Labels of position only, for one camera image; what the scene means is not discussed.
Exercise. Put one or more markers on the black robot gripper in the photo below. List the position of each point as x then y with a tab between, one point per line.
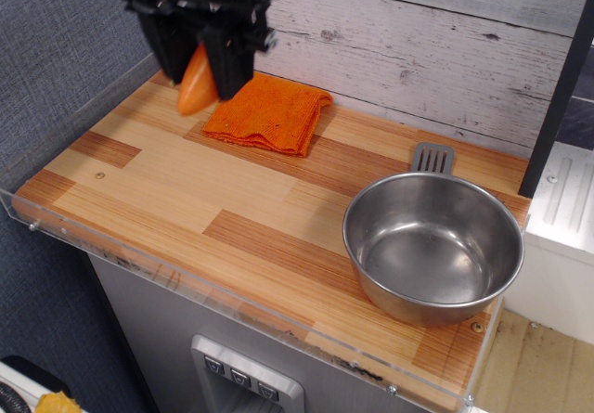
231	31

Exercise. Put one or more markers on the orange toy carrot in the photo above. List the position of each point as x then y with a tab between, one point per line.
197	90

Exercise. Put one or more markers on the stainless steel bowl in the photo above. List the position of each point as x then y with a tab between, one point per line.
431	249

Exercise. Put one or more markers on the folded orange cloth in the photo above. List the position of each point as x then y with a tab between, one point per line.
270	113

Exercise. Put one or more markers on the grey toy spatula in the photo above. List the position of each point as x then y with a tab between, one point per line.
432	158

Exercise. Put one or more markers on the clear acrylic table guard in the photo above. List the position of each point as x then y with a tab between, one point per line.
100	157

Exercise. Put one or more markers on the grey toy fridge cabinet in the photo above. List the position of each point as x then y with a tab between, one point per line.
160	325

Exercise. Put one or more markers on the silver dispenser button panel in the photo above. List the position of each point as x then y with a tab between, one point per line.
241	378

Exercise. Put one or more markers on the black right upright post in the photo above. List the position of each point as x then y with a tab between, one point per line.
571	69

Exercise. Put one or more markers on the white rail with black base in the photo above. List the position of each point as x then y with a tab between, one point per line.
23	383

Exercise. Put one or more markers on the white aluminium frame block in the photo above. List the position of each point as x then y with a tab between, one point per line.
555	285

